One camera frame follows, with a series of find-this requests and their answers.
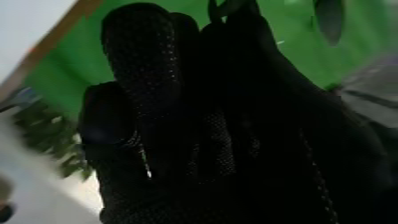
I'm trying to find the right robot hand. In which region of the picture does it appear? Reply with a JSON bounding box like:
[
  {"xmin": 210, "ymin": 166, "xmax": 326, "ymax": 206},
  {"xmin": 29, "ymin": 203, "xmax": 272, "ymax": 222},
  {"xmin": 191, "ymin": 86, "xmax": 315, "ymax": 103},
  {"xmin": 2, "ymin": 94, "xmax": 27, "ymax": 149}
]
[{"xmin": 79, "ymin": 1, "xmax": 398, "ymax": 224}]

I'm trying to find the bunch of green sprigs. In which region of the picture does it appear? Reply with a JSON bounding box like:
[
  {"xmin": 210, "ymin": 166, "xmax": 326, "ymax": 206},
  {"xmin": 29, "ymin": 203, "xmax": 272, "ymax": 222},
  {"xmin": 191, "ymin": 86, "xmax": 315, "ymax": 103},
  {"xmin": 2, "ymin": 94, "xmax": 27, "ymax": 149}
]
[{"xmin": 11, "ymin": 99, "xmax": 96, "ymax": 181}]

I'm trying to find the white sheet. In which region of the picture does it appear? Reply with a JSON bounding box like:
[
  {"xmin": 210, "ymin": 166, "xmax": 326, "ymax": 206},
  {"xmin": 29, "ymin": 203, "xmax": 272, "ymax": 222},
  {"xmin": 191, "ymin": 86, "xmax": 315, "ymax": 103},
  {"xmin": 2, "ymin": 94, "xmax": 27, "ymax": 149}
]
[{"xmin": 0, "ymin": 116, "xmax": 105, "ymax": 224}]

